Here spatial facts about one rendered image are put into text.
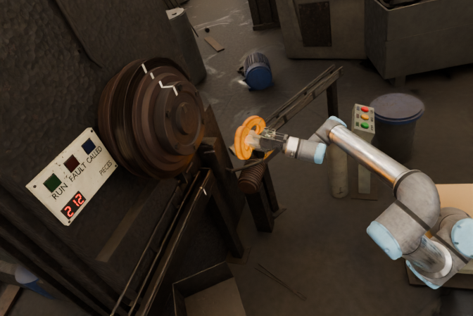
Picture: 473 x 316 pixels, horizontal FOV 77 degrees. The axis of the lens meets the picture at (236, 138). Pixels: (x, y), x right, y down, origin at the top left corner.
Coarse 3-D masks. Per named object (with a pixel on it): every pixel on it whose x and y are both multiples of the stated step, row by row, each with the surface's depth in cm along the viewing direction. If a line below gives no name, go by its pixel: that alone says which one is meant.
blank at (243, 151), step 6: (240, 126) 139; (246, 126) 139; (240, 132) 133; (246, 132) 138; (234, 138) 133; (240, 138) 132; (234, 144) 133; (240, 144) 132; (240, 150) 132; (246, 150) 138; (240, 156) 135; (246, 156) 138
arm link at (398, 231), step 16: (400, 208) 88; (384, 224) 88; (400, 224) 86; (416, 224) 84; (384, 240) 87; (400, 240) 86; (416, 240) 86; (432, 240) 130; (400, 256) 88; (416, 256) 97; (432, 256) 105; (448, 256) 120; (416, 272) 127; (432, 272) 120; (448, 272) 119; (432, 288) 126
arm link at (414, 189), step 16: (320, 128) 139; (336, 128) 131; (336, 144) 129; (352, 144) 118; (368, 144) 114; (368, 160) 108; (384, 160) 103; (384, 176) 100; (400, 176) 94; (416, 176) 91; (400, 192) 91; (416, 192) 87; (432, 192) 87; (416, 208) 85; (432, 208) 84; (432, 224) 85
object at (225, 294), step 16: (208, 272) 107; (224, 272) 109; (176, 288) 106; (192, 288) 109; (208, 288) 112; (224, 288) 110; (176, 304) 99; (192, 304) 109; (208, 304) 107; (224, 304) 106; (240, 304) 105
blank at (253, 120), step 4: (252, 116) 163; (256, 116) 163; (248, 120) 160; (252, 120) 160; (256, 120) 162; (260, 120) 164; (244, 124) 160; (248, 124) 160; (252, 124) 161; (256, 124) 163; (260, 124) 165; (264, 124) 167; (256, 128) 169; (260, 128) 167; (256, 132) 168
